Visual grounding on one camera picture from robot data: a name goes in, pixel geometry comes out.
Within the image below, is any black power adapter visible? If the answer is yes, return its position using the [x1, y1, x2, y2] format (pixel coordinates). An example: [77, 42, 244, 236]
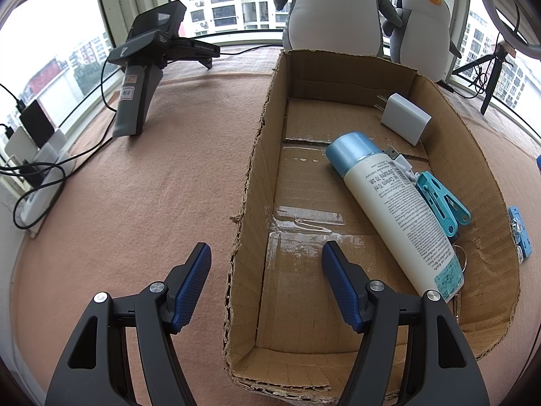
[20, 100, 55, 146]

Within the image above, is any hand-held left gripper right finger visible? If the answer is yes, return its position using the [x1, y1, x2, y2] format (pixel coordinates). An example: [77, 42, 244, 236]
[322, 241, 491, 406]

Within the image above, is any blue plastic clip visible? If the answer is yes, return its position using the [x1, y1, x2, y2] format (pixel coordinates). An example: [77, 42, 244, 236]
[508, 205, 534, 263]

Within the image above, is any metal key ring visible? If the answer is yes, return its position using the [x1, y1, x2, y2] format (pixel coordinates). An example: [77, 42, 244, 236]
[452, 243, 469, 273]

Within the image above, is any cardboard box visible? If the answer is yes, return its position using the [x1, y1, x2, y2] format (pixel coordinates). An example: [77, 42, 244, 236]
[223, 48, 522, 394]

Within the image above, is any black tripod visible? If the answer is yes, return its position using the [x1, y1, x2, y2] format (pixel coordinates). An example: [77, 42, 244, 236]
[453, 42, 514, 115]

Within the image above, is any white power strip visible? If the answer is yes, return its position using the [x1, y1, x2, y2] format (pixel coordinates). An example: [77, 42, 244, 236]
[21, 135, 74, 229]

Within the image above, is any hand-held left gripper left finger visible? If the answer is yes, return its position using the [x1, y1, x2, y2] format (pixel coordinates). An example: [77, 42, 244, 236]
[44, 242, 212, 406]

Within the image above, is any pink blanket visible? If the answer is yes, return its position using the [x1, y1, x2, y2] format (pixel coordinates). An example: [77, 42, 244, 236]
[13, 44, 541, 406]

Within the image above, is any white power adapter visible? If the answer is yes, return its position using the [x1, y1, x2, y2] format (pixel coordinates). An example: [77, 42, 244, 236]
[5, 131, 68, 165]

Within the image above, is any white usb connector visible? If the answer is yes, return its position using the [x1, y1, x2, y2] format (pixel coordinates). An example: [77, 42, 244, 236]
[382, 146, 423, 182]

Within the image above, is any beige checked cloth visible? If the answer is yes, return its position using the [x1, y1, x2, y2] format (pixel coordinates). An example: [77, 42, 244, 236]
[161, 44, 541, 157]

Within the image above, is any thin black charging cable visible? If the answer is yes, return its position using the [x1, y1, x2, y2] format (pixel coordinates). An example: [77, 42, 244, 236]
[13, 93, 121, 229]

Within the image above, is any large penguin plush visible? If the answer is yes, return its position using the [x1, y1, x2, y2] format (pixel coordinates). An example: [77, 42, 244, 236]
[274, 0, 403, 58]

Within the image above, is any teal plastic clip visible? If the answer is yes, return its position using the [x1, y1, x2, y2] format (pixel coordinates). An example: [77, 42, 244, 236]
[414, 171, 472, 238]

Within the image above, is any spare grey gripper device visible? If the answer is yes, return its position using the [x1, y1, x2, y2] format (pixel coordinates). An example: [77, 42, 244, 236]
[107, 1, 221, 137]

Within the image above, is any small penguin plush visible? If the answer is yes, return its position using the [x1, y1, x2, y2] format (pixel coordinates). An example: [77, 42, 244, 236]
[382, 0, 462, 83]

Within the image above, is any white lotion tube blue cap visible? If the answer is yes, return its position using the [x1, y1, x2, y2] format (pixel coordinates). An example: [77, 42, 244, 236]
[325, 132, 465, 303]

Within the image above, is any white wall charger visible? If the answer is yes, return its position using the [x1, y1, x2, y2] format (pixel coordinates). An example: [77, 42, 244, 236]
[374, 92, 432, 144]

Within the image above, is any ring light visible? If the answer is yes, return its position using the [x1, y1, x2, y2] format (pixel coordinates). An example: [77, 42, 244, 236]
[479, 0, 541, 58]

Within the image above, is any black cable on sill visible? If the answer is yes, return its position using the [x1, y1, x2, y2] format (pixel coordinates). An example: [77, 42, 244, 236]
[220, 44, 284, 55]

